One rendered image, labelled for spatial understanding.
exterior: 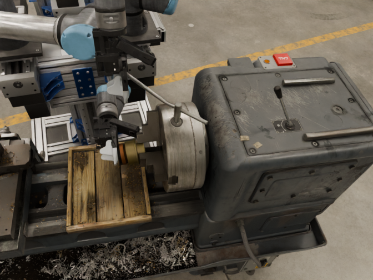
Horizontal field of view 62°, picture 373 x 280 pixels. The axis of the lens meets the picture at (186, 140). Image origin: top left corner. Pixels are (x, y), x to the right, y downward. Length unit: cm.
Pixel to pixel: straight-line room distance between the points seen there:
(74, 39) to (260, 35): 293
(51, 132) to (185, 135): 153
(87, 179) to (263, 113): 72
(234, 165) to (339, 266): 157
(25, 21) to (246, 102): 76
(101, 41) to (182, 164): 43
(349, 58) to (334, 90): 266
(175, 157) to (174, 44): 251
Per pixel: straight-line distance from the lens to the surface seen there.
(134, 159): 109
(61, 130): 237
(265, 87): 115
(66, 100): 166
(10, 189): 126
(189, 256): 150
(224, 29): 373
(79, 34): 104
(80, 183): 130
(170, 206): 125
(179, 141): 98
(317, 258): 233
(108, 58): 87
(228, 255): 156
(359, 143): 113
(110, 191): 126
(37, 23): 116
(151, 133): 109
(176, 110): 94
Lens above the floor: 200
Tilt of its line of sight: 52 degrees down
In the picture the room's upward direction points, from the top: 8 degrees clockwise
